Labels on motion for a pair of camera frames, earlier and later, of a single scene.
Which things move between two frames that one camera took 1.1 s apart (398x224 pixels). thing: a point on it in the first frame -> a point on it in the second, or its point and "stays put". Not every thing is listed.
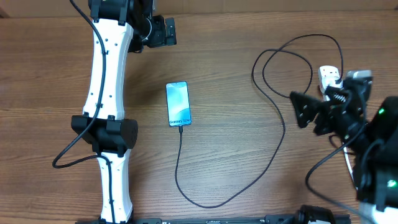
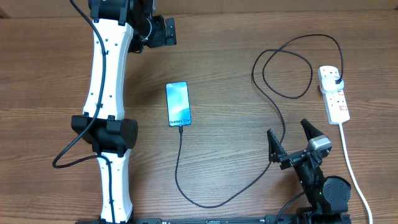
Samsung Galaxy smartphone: (178, 104) stays put
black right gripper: (311, 105) -> (288, 159)
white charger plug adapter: (330, 81) stays put
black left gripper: (160, 39) stays put
